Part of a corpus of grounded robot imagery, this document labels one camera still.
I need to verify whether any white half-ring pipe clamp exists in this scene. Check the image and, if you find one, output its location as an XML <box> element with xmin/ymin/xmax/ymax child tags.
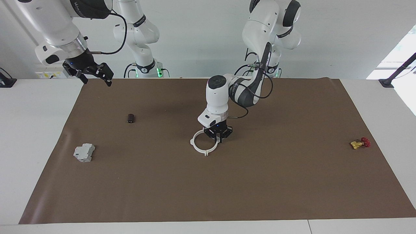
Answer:
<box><xmin>190</xmin><ymin>129</ymin><xmax>208</xmax><ymax>157</ymax></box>
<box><xmin>201</xmin><ymin>130</ymin><xmax>218</xmax><ymax>156</ymax></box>

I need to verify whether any brown table mat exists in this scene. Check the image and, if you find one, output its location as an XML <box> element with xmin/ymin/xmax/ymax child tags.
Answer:
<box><xmin>19</xmin><ymin>77</ymin><xmax>416</xmax><ymax>225</ymax></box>

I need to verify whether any grey circuit breaker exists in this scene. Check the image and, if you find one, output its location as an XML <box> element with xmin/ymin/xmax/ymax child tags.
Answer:
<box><xmin>73</xmin><ymin>143</ymin><xmax>96</xmax><ymax>163</ymax></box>

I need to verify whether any black stand with pole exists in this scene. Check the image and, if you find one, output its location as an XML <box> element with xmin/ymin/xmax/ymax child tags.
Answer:
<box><xmin>379</xmin><ymin>52</ymin><xmax>416</xmax><ymax>89</ymax></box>

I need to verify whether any black right base cable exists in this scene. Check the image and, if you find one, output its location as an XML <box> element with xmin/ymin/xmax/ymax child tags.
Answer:
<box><xmin>123</xmin><ymin>63</ymin><xmax>137</xmax><ymax>78</ymax></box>

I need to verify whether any black base cable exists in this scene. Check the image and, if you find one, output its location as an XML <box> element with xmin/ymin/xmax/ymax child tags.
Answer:
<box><xmin>233</xmin><ymin>49</ymin><xmax>260</xmax><ymax>77</ymax></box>
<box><xmin>123</xmin><ymin>63</ymin><xmax>137</xmax><ymax>78</ymax></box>

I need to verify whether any white wall socket box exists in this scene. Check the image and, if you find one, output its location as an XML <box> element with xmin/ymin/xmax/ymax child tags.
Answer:
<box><xmin>35</xmin><ymin>70</ymin><xmax>70</xmax><ymax>79</ymax></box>

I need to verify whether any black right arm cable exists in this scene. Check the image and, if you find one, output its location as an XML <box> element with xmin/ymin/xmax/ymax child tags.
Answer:
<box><xmin>88</xmin><ymin>10</ymin><xmax>128</xmax><ymax>55</ymax></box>

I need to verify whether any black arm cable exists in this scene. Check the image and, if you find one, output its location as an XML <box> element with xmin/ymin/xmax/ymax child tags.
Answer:
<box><xmin>88</xmin><ymin>10</ymin><xmax>128</xmax><ymax>55</ymax></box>
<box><xmin>227</xmin><ymin>70</ymin><xmax>274</xmax><ymax>119</ymax></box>

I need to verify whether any black left base cable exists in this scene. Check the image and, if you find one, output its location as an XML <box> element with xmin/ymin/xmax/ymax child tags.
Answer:
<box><xmin>233</xmin><ymin>49</ymin><xmax>260</xmax><ymax>77</ymax></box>

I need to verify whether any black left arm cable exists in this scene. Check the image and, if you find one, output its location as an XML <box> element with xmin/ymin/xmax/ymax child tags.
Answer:
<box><xmin>227</xmin><ymin>70</ymin><xmax>274</xmax><ymax>119</ymax></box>

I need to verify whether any black clamp mount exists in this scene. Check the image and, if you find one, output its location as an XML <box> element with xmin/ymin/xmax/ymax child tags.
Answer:
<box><xmin>0</xmin><ymin>68</ymin><xmax>17</xmax><ymax>88</ymax></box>

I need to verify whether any yellow valve with red handle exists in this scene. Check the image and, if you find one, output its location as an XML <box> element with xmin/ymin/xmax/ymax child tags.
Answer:
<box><xmin>350</xmin><ymin>137</ymin><xmax>371</xmax><ymax>150</ymax></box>

